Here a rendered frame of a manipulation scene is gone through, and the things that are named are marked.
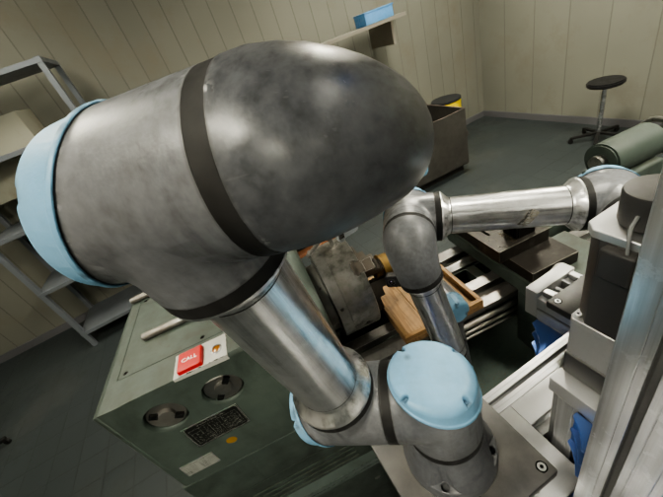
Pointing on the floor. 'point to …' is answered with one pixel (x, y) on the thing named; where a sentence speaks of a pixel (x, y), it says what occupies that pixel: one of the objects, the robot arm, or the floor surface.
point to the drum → (448, 101)
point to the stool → (601, 106)
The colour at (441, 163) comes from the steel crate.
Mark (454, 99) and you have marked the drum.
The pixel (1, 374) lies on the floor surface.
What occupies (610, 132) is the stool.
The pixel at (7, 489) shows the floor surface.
